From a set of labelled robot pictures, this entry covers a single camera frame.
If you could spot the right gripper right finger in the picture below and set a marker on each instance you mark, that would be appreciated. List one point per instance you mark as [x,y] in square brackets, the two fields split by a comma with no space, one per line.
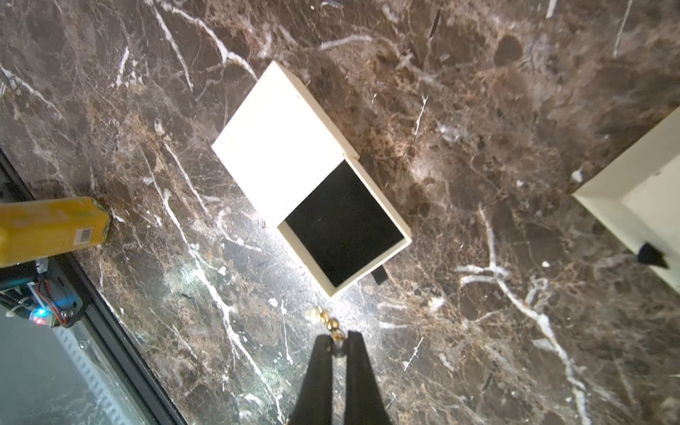
[363,401]

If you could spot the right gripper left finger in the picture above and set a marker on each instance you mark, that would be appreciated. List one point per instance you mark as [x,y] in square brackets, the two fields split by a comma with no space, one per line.
[314,404]

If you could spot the gold pearl earring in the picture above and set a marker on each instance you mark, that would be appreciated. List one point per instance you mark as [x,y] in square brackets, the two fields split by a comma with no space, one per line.
[320,315]

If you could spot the cream drawer jewelry box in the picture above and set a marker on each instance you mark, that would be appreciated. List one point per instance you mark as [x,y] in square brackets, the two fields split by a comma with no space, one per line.
[304,179]

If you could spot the circuit board with led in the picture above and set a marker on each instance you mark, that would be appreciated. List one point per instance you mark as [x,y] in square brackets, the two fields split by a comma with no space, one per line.
[41,292]

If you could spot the yellow jar black lid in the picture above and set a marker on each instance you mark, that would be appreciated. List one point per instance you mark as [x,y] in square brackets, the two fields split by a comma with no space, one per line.
[38,229]

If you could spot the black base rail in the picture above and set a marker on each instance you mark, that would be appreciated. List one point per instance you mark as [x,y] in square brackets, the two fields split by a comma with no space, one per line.
[90,373]

